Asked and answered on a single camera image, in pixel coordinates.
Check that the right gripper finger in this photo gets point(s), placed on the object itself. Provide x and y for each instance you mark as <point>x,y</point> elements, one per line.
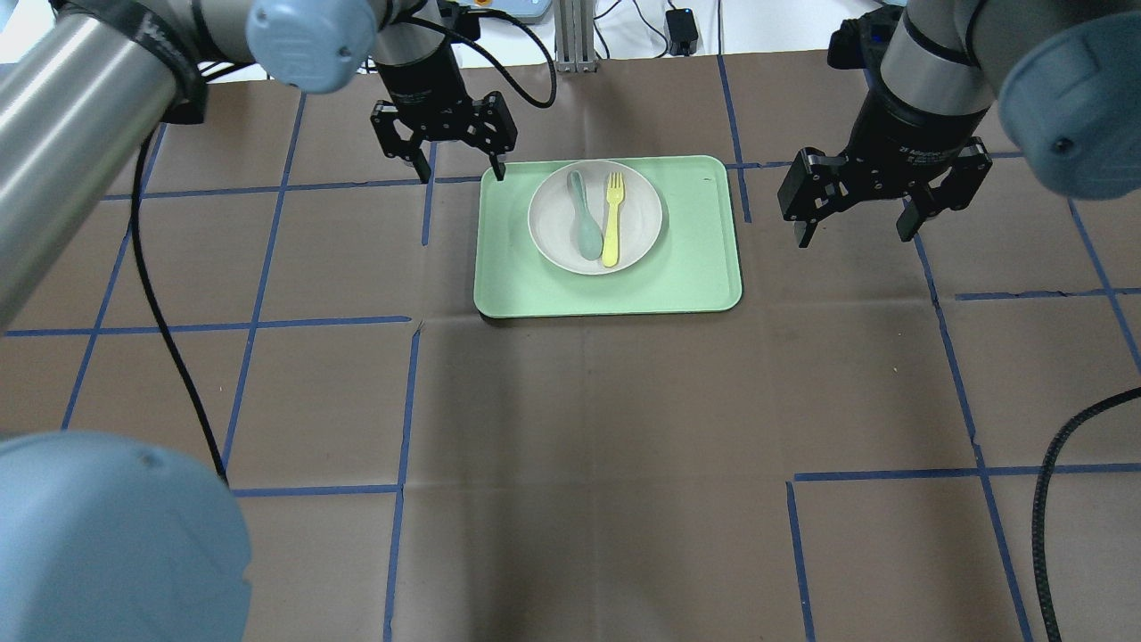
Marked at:
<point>805,227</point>
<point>912,218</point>

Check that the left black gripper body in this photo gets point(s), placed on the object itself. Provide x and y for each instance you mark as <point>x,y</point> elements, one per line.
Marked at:
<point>425,86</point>

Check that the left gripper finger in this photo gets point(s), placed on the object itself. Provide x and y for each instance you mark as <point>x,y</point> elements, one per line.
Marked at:
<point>497,163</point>
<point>422,167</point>

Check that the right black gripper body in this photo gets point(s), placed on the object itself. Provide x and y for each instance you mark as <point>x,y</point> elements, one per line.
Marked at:
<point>900,135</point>

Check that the white round plate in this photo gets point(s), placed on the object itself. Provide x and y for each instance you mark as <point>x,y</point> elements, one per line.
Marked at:
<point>551,220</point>

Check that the yellow plastic fork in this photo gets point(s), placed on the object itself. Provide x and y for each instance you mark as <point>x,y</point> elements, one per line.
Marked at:
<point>614,195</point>

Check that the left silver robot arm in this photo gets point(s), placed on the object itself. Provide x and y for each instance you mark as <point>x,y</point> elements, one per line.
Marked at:
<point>110,539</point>

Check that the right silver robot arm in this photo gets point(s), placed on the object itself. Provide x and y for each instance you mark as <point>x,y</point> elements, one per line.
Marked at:
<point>1062,76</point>

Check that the light green tray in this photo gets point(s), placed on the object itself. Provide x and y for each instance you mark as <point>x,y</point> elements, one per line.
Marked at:
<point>694,267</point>

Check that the grey-green plastic spoon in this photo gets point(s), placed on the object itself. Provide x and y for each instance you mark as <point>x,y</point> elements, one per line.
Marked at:
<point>589,236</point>

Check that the black power adapter near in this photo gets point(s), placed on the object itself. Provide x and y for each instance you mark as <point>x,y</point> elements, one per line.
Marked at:
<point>681,29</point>

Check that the aluminium frame post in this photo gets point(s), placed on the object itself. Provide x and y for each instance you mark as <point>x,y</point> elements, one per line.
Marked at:
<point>574,36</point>

